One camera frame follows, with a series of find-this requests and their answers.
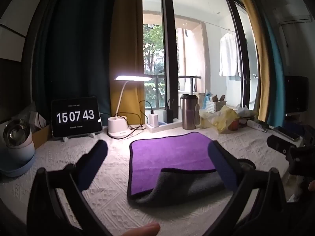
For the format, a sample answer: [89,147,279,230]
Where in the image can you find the white textured tablecloth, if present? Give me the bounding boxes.
[0,123,299,236]

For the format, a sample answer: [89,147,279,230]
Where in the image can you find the black tablet with clock display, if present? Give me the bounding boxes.
[51,96,103,138]

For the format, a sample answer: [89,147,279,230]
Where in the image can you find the purple and grey towel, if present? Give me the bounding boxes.
[127,132,227,204]

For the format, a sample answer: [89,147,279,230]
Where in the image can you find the balcony railing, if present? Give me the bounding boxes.
[144,73,203,92]

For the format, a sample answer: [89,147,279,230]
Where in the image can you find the white and blue round appliance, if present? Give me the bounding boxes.
[0,119,36,177]

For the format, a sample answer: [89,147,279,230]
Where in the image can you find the yellow plastic bag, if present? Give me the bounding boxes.
[200,105,240,134]

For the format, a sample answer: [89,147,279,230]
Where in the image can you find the cardboard box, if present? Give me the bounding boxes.
[31,124,53,149]

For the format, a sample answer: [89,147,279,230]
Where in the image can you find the stainless steel tumbler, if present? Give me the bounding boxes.
[180,94,199,130]

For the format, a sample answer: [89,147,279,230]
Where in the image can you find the black window frame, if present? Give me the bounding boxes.
[159,0,260,112]

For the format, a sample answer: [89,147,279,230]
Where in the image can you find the mustard yellow curtain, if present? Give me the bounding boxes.
[230,0,271,124]
[109,0,145,126]

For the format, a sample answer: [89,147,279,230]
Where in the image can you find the white tube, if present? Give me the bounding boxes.
[246,119,270,132]

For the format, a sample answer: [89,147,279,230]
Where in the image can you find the black cable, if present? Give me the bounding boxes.
[114,100,154,134]

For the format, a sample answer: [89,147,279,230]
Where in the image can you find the white desk lamp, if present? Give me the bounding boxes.
[107,75,152,139]

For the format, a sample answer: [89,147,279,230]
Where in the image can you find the white charger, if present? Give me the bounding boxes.
[149,112,159,127]

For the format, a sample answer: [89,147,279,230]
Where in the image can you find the white hanging jacket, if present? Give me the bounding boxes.
[219,31,242,78]

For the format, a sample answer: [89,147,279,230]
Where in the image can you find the dark teal curtain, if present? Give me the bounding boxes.
[31,0,118,118]

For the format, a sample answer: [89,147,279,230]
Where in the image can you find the white power strip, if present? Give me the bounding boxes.
[146,118,183,131]

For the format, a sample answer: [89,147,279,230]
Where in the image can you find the white plastic basket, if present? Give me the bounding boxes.
[206,100,227,113]

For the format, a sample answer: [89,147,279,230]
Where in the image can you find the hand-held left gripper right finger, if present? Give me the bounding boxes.
[207,141,296,236]

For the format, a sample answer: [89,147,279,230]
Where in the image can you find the person's left hand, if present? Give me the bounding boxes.
[118,222,161,236]

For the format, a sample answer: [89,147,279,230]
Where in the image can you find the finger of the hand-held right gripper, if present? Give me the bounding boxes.
[267,134,291,156]

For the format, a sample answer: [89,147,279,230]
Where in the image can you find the blue curtain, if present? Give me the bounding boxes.
[261,10,286,128]

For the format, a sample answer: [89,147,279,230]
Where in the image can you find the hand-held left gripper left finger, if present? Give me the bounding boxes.
[27,140,114,236]

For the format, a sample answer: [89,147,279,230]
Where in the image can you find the white tablet stand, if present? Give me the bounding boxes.
[61,131,95,142]

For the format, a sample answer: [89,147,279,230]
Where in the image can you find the black charger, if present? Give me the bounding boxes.
[163,108,174,124]

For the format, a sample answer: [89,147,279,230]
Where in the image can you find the black wall box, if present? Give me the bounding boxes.
[285,76,309,113]

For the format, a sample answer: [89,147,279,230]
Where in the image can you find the white air conditioner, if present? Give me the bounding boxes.
[272,0,312,25]

